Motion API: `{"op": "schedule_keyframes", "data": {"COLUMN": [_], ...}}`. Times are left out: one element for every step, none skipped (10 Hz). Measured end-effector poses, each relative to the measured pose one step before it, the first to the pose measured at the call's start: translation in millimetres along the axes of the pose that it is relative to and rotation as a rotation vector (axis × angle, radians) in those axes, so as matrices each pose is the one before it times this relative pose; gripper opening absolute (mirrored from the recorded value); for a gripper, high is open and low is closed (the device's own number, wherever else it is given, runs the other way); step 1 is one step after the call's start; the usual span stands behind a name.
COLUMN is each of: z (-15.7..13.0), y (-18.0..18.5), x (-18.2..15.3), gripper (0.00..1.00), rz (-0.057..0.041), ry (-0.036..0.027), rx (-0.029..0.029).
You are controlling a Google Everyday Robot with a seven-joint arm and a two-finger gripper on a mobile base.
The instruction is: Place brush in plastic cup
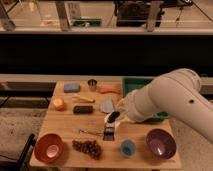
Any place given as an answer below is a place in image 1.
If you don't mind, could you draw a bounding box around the dark brush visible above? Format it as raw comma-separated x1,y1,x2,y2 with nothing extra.
103,122,115,141

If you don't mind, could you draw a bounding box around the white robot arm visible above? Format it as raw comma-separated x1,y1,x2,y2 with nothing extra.
115,68,213,143

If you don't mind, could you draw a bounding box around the blue plastic cup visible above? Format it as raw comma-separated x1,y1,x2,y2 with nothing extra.
120,139,136,158

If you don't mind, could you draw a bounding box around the small metal cup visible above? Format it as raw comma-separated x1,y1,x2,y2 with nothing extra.
88,79,97,91

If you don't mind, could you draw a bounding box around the grey blue cloth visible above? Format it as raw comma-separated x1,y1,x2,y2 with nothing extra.
100,98,114,114

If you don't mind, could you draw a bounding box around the white round container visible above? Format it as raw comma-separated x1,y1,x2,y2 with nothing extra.
104,113,120,128

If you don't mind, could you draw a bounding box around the orange carrot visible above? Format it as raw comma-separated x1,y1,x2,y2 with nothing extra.
98,87,120,94

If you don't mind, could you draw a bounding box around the green plastic tray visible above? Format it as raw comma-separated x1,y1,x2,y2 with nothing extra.
122,77,169,122

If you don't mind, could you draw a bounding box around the black rectangular block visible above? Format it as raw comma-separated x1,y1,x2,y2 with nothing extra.
73,106,93,114

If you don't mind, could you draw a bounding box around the small metal tool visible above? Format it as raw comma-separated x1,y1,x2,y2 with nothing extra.
78,129,103,137

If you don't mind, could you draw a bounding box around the bunch of dark grapes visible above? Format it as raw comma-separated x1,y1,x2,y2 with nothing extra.
72,140,102,160

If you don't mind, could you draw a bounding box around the yellow banana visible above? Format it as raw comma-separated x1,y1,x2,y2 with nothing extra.
72,96,95,103

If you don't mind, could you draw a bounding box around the blue sponge block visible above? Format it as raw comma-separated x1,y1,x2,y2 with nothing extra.
64,83,80,93

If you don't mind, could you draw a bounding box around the purple bowl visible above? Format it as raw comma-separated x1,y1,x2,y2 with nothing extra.
146,129,177,160

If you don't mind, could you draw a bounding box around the orange fruit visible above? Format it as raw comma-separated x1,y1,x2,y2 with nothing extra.
53,98,65,110

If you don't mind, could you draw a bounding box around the orange bowl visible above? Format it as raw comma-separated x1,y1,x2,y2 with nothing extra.
34,133,64,164

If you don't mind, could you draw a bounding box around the black chair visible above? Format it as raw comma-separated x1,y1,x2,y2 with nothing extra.
16,134,35,171

